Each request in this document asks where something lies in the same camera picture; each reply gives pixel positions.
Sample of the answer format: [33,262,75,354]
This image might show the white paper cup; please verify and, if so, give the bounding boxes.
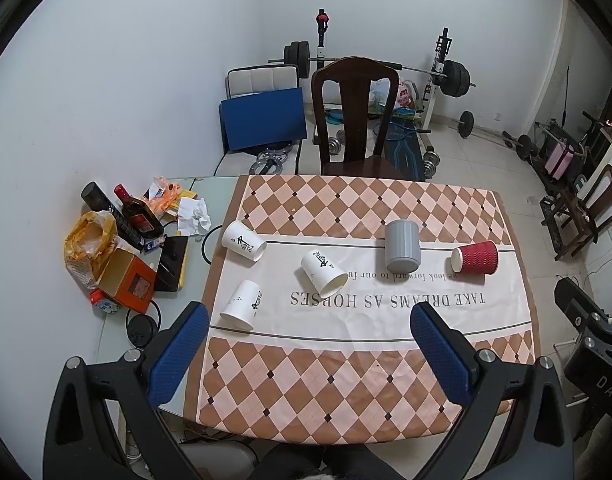
[300,249,349,299]
[220,280,263,332]
[221,221,267,262]

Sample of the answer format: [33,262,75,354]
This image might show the red ribbed paper cup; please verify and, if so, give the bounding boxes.
[450,240,499,275]

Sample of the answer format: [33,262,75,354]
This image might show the grey plastic cup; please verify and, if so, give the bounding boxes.
[385,219,421,274]

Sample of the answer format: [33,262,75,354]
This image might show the black round disc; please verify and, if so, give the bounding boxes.
[125,313,159,350]

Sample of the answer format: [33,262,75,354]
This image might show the orange gift box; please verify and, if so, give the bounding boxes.
[99,248,156,313]

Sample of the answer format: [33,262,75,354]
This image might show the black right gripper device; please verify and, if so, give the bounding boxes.
[554,278,612,418]

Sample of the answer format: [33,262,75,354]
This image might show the checkered brown pink tablecloth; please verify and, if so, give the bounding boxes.
[183,176,540,444]

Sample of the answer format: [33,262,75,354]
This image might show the yellow plastic bag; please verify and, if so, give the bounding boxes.
[63,211,118,289]

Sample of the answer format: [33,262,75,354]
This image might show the crumpled white tissue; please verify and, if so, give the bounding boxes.
[177,197,211,236]

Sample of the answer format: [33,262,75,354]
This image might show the dark glass liquor bottle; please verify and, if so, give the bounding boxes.
[114,184,164,240]

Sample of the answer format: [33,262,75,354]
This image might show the orange snack packets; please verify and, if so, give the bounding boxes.
[144,177,197,220]

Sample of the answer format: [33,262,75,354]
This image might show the black cylinder bottle box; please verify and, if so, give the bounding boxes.
[80,181,143,250]

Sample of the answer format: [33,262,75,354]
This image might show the wooden chair at right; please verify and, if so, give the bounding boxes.
[539,165,612,261]

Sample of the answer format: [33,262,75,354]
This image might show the small barbell on floor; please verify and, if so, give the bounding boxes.
[457,110,538,162]

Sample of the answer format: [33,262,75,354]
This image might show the barbell with black plates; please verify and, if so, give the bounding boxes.
[269,41,474,98]

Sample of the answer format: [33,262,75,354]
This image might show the dark wooden chair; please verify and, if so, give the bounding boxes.
[311,56,403,180]

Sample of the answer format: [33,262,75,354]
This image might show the white weight bench rack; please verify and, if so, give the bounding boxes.
[421,27,452,130]

